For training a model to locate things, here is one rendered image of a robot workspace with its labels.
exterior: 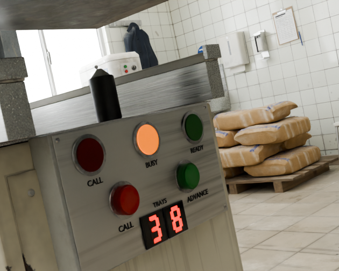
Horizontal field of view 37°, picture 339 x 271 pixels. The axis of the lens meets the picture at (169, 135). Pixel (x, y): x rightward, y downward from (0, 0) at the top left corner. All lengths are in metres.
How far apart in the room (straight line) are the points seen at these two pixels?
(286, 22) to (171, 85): 4.41
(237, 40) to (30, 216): 4.87
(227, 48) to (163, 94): 4.69
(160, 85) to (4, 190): 0.30
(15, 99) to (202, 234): 0.31
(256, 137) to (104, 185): 3.74
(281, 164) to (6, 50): 3.14
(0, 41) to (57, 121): 0.49
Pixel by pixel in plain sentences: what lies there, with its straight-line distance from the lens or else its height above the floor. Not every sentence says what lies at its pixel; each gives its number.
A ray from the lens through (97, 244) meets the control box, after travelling 0.48.
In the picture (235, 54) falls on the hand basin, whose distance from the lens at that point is 5.30.
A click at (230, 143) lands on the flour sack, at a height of 0.42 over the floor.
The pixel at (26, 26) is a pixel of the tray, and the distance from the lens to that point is 0.76.
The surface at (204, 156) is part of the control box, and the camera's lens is 0.60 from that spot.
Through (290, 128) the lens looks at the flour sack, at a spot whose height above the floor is 0.47.
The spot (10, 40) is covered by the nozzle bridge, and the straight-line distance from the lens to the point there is 1.33.
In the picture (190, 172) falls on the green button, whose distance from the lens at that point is 0.57.
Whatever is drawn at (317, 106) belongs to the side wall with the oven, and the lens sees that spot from 4.96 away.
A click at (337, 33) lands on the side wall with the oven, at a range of 4.81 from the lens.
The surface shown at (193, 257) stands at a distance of 0.63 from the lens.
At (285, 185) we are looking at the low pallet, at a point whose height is 0.04.
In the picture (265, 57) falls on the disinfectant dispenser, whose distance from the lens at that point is 5.12.
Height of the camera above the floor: 0.84
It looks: 3 degrees down
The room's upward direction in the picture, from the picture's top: 12 degrees counter-clockwise
